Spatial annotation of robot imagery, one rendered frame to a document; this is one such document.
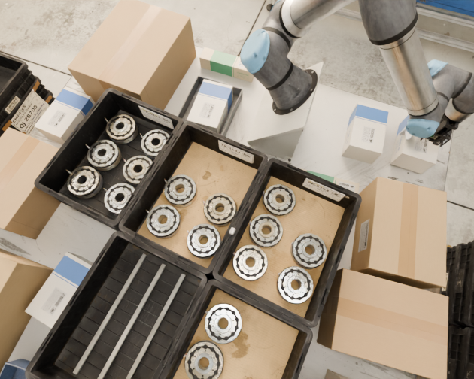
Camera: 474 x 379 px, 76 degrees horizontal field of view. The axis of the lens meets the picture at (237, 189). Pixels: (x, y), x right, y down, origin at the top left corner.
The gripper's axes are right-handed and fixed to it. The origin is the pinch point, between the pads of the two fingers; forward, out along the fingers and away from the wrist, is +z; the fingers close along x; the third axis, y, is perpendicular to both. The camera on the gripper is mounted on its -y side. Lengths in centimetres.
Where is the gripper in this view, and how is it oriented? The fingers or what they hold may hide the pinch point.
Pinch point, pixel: (419, 139)
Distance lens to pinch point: 133.6
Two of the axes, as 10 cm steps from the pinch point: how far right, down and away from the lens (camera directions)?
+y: -3.6, 8.7, -3.3
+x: 9.3, 3.4, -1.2
